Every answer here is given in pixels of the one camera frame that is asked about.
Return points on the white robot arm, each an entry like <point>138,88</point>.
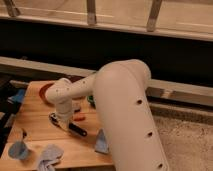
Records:
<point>119,92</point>

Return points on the black handled brush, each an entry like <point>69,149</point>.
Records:
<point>72,127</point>

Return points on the orange carrot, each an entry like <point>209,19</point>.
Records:
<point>80,117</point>

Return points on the blue grey cloth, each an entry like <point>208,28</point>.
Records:
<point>49,157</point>

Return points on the green plastic tray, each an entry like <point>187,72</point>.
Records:
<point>91,100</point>

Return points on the purple bowl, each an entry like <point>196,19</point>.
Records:
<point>74,79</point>

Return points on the blue sponge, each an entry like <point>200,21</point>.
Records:
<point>101,145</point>

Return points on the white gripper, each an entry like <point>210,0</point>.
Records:
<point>64,119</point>

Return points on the red bowl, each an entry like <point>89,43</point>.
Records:
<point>42,92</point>

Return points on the wooden table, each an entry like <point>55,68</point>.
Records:
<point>79,154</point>

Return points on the blue cup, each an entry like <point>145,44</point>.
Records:
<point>19,150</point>

